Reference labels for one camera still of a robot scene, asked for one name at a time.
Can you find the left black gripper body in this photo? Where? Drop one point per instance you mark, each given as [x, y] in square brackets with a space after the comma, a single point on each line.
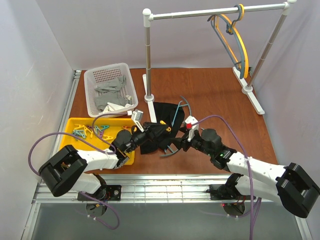
[149, 131]

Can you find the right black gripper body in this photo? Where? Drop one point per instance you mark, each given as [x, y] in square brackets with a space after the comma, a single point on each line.
[186, 143]

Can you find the teal plastic hanger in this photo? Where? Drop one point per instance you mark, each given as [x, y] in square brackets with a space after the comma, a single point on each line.
[183, 103]

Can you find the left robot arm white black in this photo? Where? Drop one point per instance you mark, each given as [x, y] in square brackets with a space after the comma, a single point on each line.
[71, 168]

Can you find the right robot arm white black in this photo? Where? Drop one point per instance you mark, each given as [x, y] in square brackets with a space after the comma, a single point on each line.
[289, 185]

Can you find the yellow plastic hanger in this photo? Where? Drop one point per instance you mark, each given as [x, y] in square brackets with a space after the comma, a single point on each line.
[242, 64]

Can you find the orange clothespin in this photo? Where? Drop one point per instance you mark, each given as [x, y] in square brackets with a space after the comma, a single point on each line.
[126, 128]

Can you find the white cloth in basket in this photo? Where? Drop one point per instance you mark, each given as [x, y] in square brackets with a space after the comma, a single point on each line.
[111, 107]

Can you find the purple clothespin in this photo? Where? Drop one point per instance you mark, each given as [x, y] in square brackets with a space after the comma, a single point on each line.
[99, 130]

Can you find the grey cloth in basket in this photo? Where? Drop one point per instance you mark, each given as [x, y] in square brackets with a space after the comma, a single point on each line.
[109, 91]

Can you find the white plastic laundry basket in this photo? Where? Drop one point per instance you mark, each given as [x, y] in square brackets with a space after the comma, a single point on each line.
[98, 75]

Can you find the yellow plastic tray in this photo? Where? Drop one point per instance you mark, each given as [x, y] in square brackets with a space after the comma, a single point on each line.
[111, 125]

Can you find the teal clothespin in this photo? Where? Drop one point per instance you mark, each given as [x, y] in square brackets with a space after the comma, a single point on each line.
[79, 133]

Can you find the pale yellow clothespin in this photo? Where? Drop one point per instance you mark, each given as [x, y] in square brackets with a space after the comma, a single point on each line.
[81, 127]

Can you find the white metal clothes rack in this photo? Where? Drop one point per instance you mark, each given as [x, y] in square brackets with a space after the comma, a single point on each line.
[231, 13]

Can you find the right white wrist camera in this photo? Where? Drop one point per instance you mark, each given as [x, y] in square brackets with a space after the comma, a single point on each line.
[192, 125]

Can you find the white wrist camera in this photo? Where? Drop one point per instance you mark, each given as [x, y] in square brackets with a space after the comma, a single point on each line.
[136, 116]
[192, 125]

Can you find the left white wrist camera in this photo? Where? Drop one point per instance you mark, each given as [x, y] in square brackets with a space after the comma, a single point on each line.
[136, 116]

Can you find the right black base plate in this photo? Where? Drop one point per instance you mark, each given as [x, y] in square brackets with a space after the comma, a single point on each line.
[223, 192]

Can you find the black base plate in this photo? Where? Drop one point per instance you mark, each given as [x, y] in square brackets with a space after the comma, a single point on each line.
[112, 192]
[223, 192]

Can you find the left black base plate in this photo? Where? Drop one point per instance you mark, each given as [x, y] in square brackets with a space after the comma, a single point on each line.
[112, 192]

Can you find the aluminium rail frame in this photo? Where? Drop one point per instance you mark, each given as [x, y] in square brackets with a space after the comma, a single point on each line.
[165, 198]

